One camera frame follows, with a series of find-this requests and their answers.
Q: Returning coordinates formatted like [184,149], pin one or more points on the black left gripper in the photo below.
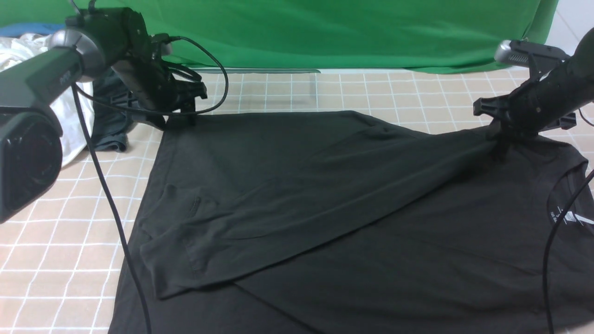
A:
[160,86]

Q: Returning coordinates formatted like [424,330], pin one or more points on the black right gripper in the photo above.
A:
[539,104]

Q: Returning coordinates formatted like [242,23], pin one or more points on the dark gray long-sleeved shirt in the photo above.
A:
[340,223]

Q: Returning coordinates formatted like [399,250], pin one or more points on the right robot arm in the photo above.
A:
[581,63]

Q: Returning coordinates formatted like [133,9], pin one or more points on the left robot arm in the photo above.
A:
[92,41]

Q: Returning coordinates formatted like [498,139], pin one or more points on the white shirt in pile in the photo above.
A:
[37,77]

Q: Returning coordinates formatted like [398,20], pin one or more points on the dark gray garment in pile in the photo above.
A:
[111,127]

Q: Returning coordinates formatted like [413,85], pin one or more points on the green backdrop cloth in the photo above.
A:
[432,36]

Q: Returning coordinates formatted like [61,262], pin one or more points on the blue garment in pile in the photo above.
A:
[19,29]

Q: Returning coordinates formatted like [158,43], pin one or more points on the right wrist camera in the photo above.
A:
[529,55]

